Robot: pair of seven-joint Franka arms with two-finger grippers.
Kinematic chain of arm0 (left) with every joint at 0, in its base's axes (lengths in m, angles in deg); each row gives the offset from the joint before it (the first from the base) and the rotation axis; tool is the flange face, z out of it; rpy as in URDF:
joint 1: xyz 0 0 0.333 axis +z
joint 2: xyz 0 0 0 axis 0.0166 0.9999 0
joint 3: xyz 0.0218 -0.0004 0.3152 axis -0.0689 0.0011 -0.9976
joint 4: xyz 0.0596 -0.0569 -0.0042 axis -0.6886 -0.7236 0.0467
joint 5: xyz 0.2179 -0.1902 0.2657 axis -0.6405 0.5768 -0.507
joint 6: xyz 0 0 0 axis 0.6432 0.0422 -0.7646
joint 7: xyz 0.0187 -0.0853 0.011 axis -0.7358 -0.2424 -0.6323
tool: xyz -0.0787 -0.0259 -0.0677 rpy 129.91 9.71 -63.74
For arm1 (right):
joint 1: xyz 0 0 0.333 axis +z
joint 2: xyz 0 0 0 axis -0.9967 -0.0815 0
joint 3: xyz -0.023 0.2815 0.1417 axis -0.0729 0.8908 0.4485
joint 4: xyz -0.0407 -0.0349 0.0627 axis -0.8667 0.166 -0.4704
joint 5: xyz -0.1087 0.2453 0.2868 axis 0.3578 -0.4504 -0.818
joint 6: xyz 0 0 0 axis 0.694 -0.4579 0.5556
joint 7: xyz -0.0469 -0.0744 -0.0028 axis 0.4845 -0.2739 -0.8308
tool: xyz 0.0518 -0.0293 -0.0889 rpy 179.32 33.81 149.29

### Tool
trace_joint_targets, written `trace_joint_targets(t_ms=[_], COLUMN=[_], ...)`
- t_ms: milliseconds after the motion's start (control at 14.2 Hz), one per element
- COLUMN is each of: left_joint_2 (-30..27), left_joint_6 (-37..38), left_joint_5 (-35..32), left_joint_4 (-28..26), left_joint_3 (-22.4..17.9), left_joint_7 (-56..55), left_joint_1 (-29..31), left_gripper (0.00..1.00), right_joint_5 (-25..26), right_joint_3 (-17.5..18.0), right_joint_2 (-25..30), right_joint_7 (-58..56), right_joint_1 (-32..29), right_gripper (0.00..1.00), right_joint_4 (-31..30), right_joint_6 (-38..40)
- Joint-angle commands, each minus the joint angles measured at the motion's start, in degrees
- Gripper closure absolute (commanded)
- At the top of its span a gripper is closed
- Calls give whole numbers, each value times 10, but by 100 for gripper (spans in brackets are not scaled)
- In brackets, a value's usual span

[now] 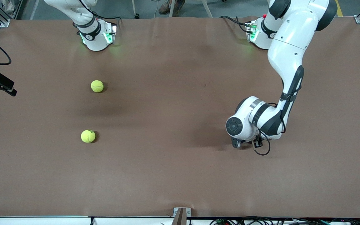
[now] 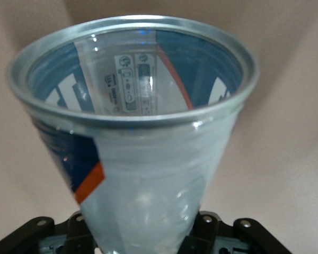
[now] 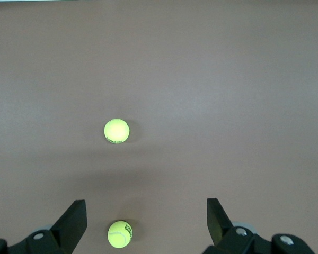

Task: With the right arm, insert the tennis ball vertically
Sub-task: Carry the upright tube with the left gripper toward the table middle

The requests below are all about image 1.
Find yellow tennis ball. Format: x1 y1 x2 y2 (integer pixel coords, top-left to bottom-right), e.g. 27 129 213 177
91 80 104 93
81 129 96 143

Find white pole with caster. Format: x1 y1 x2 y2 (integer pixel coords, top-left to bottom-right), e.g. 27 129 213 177
131 0 140 19

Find brown table mat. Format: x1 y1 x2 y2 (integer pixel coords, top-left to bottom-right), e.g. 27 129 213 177
0 16 360 218

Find black right arm base cable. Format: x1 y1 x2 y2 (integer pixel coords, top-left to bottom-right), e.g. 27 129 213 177
78 0 123 24

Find black arm base cable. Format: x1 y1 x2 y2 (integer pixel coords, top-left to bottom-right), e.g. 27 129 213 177
219 15 250 33
78 0 123 24

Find small metal bracket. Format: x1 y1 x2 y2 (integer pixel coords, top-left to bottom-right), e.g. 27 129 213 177
173 207 192 218

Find black left arm base cable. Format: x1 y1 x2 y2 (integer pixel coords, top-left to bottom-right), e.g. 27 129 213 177
219 15 250 33

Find tangled black cables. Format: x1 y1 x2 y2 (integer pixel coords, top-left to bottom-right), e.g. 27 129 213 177
210 216 360 225

